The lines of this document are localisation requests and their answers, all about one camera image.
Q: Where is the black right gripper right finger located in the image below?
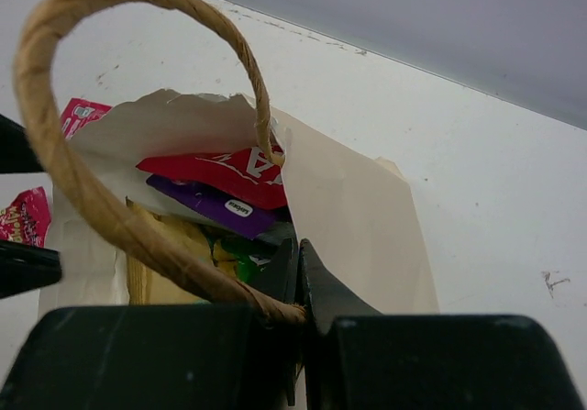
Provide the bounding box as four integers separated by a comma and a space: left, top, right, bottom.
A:
298, 240, 584, 409

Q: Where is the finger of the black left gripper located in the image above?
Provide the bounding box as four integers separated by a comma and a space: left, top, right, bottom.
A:
0, 115, 45, 174
0, 240, 62, 298

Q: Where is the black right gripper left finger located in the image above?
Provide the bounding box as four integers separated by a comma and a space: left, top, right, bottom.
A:
0, 238, 306, 410

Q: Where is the small red mints packet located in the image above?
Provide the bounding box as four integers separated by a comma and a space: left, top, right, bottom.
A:
0, 187, 51, 248

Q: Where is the small red white packet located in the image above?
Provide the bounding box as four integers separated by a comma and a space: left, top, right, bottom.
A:
61, 98, 112, 139

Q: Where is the tan kraft chips bag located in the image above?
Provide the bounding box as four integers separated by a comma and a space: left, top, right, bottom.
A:
126, 199, 245, 305

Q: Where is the green candy bag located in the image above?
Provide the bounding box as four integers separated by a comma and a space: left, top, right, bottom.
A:
211, 237, 277, 283

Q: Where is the beige paper bag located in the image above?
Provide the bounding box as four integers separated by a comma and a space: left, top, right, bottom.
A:
13, 0, 438, 321

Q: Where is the purple Fox's berries bag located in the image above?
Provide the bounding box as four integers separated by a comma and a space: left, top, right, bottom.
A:
146, 174, 278, 239

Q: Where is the large red snack bag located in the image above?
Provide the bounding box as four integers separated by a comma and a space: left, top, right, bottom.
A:
137, 147, 287, 210

